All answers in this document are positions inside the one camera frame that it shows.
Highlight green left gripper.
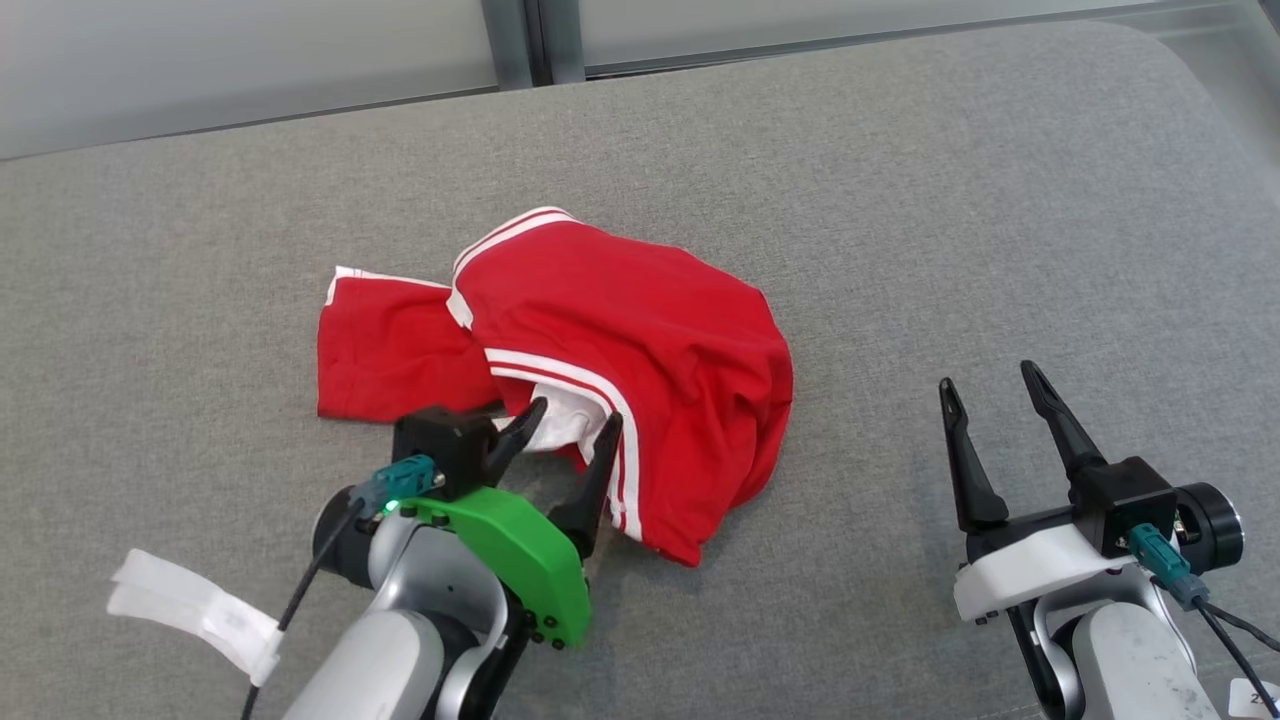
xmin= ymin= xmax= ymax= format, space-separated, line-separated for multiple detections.
xmin=400 ymin=397 xmax=623 ymax=650

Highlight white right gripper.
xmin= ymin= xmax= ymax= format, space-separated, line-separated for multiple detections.
xmin=938 ymin=360 xmax=1131 ymax=626

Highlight red jersey white stripes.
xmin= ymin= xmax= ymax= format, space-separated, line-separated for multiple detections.
xmin=447 ymin=207 xmax=795 ymax=568

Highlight red shorts white trim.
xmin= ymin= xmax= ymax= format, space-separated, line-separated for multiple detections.
xmin=317 ymin=265 xmax=501 ymax=423

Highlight white strap on cable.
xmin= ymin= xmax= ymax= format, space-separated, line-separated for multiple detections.
xmin=107 ymin=548 xmax=283 ymax=688

